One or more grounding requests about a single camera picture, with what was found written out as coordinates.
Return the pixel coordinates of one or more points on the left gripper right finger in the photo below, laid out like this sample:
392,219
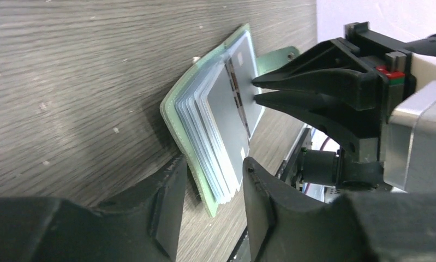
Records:
286,225

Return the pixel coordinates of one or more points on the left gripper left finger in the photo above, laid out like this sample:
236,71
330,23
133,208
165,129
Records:
141,223

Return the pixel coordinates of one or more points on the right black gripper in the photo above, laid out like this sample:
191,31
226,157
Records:
348,70

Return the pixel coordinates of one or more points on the grey card pocket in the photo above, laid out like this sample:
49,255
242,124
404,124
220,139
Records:
242,58

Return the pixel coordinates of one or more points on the green card holder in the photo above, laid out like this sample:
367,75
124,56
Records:
188,118

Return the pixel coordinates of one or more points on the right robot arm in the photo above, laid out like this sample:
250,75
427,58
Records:
339,169

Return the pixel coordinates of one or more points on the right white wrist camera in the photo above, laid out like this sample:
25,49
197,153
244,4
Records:
410,158

